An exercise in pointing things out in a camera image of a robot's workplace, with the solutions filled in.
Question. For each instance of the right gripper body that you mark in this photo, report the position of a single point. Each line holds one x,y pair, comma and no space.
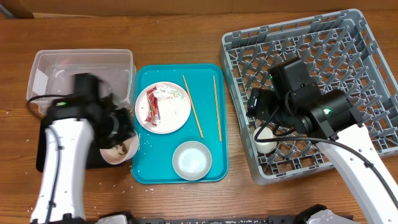
257,104

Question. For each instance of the red snack wrapper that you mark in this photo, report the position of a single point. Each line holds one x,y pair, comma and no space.
153,115

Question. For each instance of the brown food scrap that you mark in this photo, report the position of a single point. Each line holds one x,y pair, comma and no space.
124,149

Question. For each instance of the pink bowl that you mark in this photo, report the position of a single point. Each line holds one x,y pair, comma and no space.
112,156

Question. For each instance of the white tissue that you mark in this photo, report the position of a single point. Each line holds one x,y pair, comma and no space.
166,92

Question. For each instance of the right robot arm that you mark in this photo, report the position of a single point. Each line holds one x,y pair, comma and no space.
296,110

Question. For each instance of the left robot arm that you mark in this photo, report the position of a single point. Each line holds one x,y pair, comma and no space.
74,124

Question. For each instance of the grey dishwasher rack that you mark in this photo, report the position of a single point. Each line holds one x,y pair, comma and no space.
340,52

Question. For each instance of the right wooden chopstick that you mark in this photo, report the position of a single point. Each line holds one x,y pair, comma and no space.
217,109

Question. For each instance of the wooden chopstick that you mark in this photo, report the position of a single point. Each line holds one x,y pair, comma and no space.
193,107
217,109

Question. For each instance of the left wooden chopstick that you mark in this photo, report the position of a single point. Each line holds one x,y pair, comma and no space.
193,107

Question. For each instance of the pink round plate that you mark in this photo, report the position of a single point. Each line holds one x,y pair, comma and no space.
173,113

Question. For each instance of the grey-white bowl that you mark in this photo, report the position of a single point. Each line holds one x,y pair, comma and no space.
192,160

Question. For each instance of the black tray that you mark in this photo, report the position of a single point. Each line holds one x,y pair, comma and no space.
94,160

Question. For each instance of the clear plastic bin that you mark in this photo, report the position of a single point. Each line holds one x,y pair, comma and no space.
53,71

